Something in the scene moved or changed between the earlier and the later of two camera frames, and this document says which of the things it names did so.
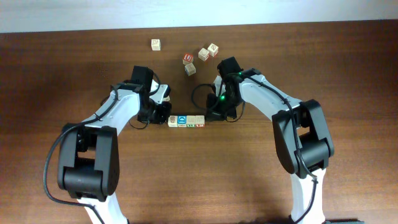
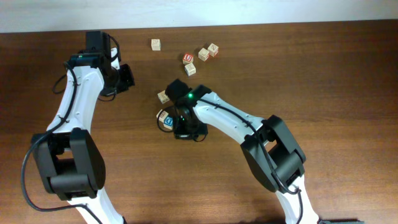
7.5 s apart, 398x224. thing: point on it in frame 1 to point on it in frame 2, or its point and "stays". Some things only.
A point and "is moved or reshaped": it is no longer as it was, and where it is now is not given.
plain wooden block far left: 155,44 stays
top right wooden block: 212,50 stays
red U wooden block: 188,58 stays
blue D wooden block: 181,121 is moved or reshaped
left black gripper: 163,119 to 129,81
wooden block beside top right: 203,54 stays
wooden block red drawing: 173,121 is moved or reshaped
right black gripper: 216,115 to 180,133
